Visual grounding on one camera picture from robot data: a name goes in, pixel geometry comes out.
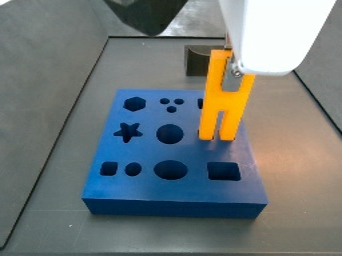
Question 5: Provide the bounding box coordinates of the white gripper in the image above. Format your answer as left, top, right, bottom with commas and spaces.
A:
217, 0, 336, 92

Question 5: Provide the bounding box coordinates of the yellow double-square peg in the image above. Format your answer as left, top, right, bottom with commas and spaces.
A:
199, 50, 255, 141

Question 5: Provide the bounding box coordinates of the blue shape-sorter block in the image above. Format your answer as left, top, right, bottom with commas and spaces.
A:
81, 89, 268, 219

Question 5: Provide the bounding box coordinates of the dark camera housing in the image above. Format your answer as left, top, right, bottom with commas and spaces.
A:
102, 0, 188, 36

